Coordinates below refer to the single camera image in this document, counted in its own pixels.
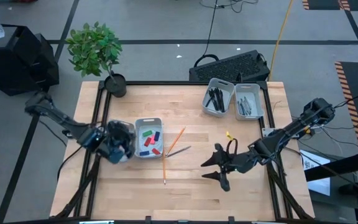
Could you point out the black stand beam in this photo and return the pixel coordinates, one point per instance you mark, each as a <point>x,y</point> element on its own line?
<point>337,166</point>

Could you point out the grey plastic bin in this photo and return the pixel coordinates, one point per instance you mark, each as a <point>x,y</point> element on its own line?
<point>132,124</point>
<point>255,93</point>
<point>225,85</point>
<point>149,124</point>

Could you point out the small black bracket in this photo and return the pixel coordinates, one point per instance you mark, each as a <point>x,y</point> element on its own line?
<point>148,219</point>
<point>231,219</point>

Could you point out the black keyboard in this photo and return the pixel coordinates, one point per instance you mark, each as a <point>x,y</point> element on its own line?
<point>228,67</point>

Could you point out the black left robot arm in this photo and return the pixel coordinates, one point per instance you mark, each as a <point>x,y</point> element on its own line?
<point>67,124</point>

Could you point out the green eraser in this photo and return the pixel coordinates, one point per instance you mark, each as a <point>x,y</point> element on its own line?
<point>147,133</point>

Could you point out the white paper box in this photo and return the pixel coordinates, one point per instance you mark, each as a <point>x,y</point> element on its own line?
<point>314,160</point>

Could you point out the yellow gripper tag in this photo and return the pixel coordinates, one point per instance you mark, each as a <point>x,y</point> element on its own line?
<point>229,135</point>

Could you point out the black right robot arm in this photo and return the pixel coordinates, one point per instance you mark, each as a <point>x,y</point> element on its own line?
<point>291,130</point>

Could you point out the black stacked boxes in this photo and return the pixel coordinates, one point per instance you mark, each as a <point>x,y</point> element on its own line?
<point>11,62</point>

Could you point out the white frame bracket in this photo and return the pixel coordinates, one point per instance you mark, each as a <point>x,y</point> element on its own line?
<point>67,133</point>
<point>266,132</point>

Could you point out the green potted plant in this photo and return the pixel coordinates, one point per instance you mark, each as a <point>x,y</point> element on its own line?
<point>93,49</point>

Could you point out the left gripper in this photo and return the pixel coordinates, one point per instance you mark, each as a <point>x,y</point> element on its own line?
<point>118,141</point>

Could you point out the orange pencil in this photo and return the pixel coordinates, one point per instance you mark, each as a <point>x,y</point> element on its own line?
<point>176,140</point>
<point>164,166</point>

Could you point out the grey pencil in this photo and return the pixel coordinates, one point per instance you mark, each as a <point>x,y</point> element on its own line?
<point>179,151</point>

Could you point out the blue eraser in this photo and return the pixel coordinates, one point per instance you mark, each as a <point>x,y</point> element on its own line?
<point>157,136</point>
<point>144,153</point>

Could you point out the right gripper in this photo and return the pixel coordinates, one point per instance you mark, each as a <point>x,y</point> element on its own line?
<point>236,161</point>

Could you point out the grey crayon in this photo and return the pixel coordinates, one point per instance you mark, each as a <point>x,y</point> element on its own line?
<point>243,109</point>
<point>239,108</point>
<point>248,102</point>
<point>246,105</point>

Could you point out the black table frame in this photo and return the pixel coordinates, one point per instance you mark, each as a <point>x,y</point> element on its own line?
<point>166,83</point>

